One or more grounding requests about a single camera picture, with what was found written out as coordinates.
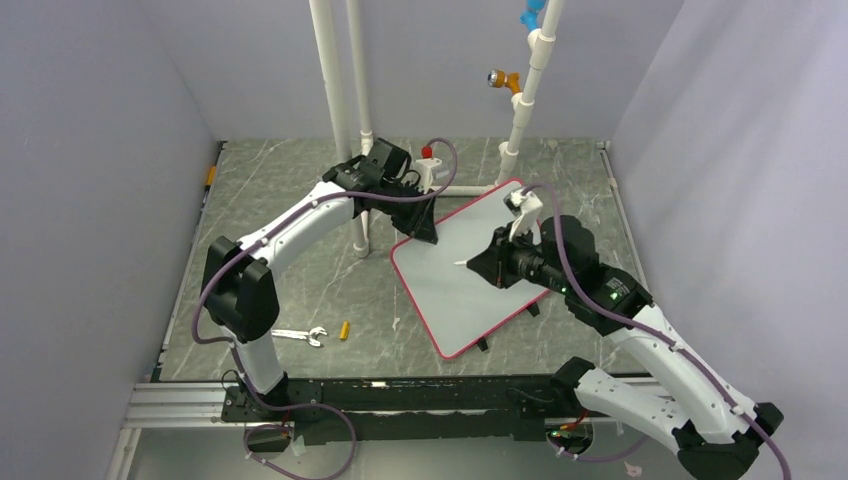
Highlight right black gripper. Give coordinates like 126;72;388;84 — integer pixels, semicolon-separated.
468;220;573;295

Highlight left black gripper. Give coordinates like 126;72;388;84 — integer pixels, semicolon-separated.
379;180;439;244

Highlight pink framed whiteboard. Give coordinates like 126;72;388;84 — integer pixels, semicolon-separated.
390;178;548;359

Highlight yellow marker cap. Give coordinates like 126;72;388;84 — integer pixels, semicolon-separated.
339;321;351;341

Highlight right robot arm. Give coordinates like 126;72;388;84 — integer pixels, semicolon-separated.
465;215;784;479

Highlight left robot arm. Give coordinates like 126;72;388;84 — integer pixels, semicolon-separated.
197;138;438;420

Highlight silver open-end wrench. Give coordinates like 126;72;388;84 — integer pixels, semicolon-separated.
270;327;328;348

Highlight blue clamp on pipe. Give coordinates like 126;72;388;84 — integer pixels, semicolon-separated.
519;0;547;32

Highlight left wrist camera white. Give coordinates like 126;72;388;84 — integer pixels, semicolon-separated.
412;145;451;193

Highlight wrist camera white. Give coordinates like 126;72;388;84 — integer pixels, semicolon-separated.
412;145;451;193
504;188;543;242

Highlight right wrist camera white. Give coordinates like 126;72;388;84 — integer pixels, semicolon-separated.
504;188;543;242

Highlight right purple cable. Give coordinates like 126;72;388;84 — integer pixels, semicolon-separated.
519;183;793;480

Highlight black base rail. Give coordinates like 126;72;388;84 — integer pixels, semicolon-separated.
220;375;601;452

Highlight orange clamp mounted camera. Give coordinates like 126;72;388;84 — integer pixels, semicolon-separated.
487;69;522;95

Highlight white pvc pipe frame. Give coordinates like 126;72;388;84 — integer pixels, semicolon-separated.
307;0;566;260

